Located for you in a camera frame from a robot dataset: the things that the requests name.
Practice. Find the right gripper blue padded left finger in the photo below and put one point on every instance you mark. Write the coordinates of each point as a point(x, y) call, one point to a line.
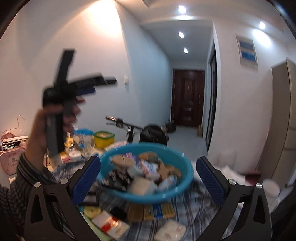
point(83, 179)

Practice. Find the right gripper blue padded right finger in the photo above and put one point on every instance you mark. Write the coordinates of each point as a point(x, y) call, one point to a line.
point(213, 179)

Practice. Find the person's left hand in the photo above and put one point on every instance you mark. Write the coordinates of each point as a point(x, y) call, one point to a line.
point(37, 143)

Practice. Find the plaid blue bedsheet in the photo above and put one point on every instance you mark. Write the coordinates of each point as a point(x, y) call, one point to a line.
point(194, 208)

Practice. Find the red white cigarette carton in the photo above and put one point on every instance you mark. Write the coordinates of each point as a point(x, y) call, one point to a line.
point(110, 225)

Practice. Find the yellow green lidded container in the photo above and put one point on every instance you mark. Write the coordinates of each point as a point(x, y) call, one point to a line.
point(103, 139)

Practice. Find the white bucket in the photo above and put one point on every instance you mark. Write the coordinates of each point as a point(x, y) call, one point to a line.
point(271, 188)

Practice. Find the small cardboard box by door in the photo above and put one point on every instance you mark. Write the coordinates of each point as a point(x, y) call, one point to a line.
point(200, 131)

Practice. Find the blue plastic basin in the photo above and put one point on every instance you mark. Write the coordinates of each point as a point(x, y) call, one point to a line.
point(144, 173)

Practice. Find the pink storage basket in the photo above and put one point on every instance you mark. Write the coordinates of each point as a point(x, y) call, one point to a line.
point(11, 149)

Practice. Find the beige refrigerator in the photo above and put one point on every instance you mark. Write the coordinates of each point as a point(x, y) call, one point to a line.
point(277, 161)

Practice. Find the black electric scooter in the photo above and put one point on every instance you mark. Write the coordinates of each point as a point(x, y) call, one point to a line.
point(148, 134)

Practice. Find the black sliding glass door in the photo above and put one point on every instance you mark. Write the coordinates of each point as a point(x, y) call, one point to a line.
point(213, 96)

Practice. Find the dark brown entrance door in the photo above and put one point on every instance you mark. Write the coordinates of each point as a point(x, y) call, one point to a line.
point(187, 99)

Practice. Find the grey electrical panel box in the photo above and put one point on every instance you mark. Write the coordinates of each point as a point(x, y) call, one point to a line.
point(247, 52)

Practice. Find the white wire hanger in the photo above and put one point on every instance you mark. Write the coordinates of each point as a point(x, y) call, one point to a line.
point(16, 128)

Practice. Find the white wall switch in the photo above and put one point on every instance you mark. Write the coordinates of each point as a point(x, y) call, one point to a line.
point(126, 80)

